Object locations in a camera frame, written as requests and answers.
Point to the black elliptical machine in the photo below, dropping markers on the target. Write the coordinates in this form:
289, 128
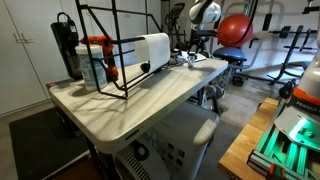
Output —
175, 20

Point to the white paper towel roll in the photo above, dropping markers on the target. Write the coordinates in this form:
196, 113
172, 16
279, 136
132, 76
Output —
154, 50

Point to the blue padded stool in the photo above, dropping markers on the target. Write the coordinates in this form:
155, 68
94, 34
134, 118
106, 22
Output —
230, 54

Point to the black bottle lid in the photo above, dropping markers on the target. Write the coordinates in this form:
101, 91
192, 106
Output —
191, 55

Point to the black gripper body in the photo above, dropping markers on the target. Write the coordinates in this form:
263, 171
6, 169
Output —
197, 42

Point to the red exercise ball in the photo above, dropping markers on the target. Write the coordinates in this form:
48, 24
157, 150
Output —
235, 30

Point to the white wipes canister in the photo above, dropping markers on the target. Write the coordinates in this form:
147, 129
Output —
90, 68

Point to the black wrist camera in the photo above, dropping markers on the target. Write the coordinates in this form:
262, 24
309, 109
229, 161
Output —
205, 33

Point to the black weight bench equipment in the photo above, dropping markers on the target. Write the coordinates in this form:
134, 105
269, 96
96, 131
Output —
290, 50

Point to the black floor mat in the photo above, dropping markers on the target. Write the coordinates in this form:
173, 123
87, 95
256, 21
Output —
43, 143

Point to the grey dumbbells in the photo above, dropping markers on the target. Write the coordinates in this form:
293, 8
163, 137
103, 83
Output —
213, 92

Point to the wooden workbench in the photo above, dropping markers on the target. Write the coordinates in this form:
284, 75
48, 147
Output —
245, 143

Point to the orange clamp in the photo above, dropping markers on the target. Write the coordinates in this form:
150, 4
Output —
276, 170

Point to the white laundry basket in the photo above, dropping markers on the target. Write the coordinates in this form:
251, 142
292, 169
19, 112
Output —
173, 143

